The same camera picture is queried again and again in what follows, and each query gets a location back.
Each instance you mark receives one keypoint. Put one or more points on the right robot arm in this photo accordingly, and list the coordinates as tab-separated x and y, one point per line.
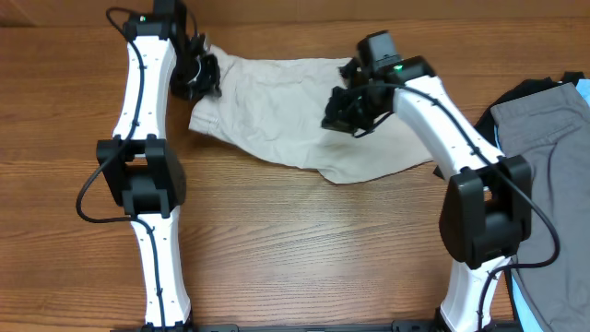
484	216

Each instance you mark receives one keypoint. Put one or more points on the black garment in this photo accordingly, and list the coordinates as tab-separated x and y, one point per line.
546	122

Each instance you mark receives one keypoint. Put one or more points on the beige shorts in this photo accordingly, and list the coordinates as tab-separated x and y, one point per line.
273	110

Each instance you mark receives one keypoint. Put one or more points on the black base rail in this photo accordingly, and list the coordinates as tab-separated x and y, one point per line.
395	326

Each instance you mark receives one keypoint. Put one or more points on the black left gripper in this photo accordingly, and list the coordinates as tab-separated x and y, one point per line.
208	86

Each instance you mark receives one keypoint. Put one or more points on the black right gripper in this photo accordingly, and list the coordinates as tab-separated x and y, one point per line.
335	118

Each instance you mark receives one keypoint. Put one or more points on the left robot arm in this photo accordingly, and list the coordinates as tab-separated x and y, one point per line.
143	173

